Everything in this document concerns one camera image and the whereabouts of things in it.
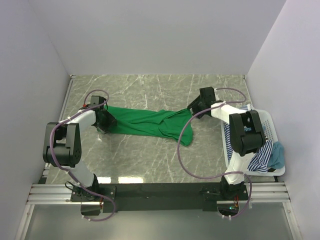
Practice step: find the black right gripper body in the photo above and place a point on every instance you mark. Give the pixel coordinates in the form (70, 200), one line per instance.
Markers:
(197, 104)

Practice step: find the white plastic laundry basket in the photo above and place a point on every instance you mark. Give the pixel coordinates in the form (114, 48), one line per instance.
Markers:
(273, 172)

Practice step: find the blue white striped tank top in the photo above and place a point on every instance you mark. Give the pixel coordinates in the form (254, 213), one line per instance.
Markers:
(267, 127)

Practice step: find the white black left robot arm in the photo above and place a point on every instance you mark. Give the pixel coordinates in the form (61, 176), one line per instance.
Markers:
(72, 129)

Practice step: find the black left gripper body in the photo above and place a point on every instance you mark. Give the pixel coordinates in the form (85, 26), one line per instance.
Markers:
(107, 120)

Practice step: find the aluminium left side rail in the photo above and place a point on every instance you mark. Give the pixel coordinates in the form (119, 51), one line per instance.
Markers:
(54, 131)

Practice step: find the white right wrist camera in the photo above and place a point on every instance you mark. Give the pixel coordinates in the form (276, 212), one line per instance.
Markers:
(217, 97)

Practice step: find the teal blue tank top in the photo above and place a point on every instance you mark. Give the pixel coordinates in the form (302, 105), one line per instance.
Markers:
(270, 156)

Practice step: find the aluminium front rail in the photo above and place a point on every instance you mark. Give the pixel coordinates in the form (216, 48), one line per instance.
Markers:
(257, 192)

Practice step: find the aluminium rail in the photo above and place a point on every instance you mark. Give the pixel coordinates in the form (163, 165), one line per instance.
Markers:
(54, 131)
(257, 192)

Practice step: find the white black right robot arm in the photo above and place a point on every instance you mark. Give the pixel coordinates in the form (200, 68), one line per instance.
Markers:
(246, 135)

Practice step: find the green tank top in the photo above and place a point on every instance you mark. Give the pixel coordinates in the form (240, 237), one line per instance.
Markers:
(142, 122)

